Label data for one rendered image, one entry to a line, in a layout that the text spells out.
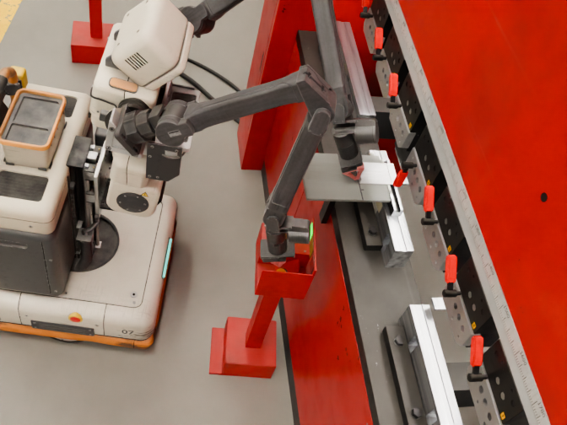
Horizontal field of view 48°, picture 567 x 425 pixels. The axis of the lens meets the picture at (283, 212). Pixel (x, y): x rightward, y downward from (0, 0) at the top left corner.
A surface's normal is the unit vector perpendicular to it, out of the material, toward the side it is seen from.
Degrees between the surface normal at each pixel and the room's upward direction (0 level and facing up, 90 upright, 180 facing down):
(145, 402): 0
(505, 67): 90
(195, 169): 0
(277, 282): 90
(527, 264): 90
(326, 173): 0
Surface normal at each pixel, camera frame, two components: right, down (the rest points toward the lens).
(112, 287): 0.20, -0.58
